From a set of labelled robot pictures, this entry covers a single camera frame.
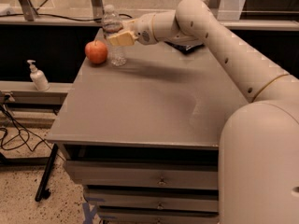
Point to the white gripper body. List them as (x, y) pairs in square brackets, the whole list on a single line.
[(143, 29)]

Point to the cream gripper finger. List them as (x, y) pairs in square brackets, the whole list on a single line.
[(122, 38), (129, 25)]

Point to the clear plastic water bottle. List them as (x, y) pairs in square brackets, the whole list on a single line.
[(111, 24)]

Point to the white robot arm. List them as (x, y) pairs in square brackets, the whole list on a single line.
[(259, 146)]

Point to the red apple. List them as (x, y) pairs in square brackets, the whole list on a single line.
[(96, 51)]

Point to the white pump dispenser bottle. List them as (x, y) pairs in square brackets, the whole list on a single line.
[(38, 77)]

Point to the dark blue chip bag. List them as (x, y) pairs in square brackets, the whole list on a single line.
[(185, 49)]

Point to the grey drawer cabinet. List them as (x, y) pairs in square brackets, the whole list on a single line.
[(162, 107)]

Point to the top grey drawer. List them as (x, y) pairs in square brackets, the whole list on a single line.
[(143, 175)]

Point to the grey drawer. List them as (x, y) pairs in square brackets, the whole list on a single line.
[(156, 199), (143, 175), (156, 217)]

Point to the middle grey drawer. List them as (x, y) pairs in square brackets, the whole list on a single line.
[(156, 199)]

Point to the black stand leg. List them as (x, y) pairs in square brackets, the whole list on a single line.
[(42, 191)]

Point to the bottom grey drawer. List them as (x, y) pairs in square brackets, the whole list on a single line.
[(156, 217)]

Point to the middle metal window post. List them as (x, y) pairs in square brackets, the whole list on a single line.
[(98, 10)]

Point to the left metal window post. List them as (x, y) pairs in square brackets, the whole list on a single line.
[(28, 10)]

